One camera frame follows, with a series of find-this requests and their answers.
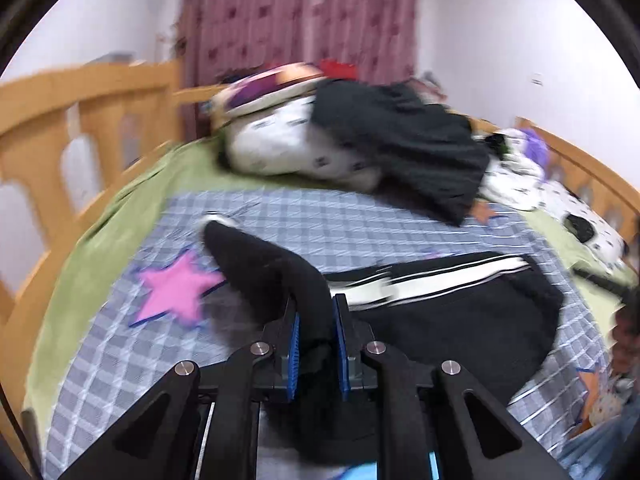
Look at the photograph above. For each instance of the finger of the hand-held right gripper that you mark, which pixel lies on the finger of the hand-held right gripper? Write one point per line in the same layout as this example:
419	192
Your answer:
600	280

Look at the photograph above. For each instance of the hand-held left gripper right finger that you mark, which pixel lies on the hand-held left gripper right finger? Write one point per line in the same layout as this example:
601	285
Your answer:
343	360

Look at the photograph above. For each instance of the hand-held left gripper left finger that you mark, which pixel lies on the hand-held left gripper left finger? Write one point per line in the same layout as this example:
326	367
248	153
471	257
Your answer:
294	360

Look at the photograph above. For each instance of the black pants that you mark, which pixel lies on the black pants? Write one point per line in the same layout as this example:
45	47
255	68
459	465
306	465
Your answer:
450	320

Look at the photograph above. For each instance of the person's right hand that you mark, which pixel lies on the person's right hand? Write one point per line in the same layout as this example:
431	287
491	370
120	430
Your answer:
627	340

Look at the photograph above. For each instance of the white strawberry print pillow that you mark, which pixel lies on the white strawberry print pillow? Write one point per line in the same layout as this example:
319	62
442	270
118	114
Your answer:
600	240

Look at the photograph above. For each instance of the floral patterned cloth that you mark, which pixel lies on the floral patterned cloth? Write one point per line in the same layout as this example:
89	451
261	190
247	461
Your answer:
605	400

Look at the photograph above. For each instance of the checked blanket with stars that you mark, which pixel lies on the checked blanket with stars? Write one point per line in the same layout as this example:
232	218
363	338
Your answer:
150	370

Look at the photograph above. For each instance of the purple plush toy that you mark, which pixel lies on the purple plush toy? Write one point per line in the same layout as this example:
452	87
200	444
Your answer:
535	145

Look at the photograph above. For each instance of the person's blue jeans leg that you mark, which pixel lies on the person's blue jeans leg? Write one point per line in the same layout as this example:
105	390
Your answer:
590	455

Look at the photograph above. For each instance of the white floral duvet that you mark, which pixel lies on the white floral duvet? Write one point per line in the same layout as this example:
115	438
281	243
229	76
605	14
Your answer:
270	145

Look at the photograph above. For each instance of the green bed sheet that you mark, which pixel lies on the green bed sheet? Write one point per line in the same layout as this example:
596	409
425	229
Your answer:
90	260

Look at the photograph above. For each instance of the black jacket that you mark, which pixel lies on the black jacket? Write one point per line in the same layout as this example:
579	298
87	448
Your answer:
400	135

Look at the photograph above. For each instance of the purple patterned pillow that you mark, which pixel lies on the purple patterned pillow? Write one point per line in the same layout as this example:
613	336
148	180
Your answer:
270	87

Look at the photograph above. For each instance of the red chair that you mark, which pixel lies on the red chair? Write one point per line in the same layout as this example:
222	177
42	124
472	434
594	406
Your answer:
337	69

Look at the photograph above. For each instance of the maroon floral curtain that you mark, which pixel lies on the maroon floral curtain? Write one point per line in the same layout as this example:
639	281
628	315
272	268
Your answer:
300	10

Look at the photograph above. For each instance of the grey box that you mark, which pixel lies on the grey box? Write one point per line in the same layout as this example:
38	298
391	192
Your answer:
115	56

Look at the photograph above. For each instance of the white wall outlet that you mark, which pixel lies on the white wall outlet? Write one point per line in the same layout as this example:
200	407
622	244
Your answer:
537	79

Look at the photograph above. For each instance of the wooden bed frame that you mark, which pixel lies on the wooden bed frame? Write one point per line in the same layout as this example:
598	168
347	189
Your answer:
40	120

